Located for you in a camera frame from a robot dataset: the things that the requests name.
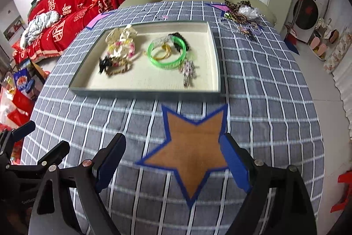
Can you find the pink slippers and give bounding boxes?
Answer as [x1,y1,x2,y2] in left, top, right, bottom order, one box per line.
[310,36,328,61]

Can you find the grey white crumpled cloth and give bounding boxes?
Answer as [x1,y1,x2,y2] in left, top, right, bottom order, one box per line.
[20,11,60,50]

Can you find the black small claw clip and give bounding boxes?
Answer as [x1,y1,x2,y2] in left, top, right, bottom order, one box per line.
[99,56,116,76]

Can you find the green tray cream lining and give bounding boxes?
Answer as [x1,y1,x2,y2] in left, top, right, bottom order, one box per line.
[68,20,222,102]

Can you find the pink star mat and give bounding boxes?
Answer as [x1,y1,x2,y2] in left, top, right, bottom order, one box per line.
[86,12,114,30]

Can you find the brown braided hair band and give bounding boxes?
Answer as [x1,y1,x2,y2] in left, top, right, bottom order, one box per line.
[105,57,131,76]

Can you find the pile of spare jewelry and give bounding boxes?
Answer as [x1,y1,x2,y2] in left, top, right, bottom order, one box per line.
[224,0,262,42]

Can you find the brown blue star mat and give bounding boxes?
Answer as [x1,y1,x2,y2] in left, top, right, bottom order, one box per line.
[136,104,228,208]

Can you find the purple star mat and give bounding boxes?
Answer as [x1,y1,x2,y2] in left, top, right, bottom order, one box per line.
[206,3,230,17]

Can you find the silver rhinestone hair clip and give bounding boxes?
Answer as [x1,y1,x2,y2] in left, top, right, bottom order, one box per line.
[179,59,196,88]

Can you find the white curtain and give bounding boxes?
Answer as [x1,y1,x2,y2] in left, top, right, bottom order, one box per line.
[333,60,352,138]

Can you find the blue snack box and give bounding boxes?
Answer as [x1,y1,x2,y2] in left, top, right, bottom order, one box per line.
[13,68,32,98]

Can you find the white washing machine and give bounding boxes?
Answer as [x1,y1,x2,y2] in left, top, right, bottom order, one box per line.
[285,0,328,43]

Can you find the cream polka dot scrunchie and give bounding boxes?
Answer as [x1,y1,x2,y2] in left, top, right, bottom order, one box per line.
[105,24,137,58]

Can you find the green translucent bangle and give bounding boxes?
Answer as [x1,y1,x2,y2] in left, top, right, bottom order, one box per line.
[144,35,187,70]

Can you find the black beaded hair clip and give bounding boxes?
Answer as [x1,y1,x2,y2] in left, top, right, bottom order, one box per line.
[168,32,190,53]

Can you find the pink yellow bead bracelet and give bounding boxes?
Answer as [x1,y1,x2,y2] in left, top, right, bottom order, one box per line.
[106,41,136,62]

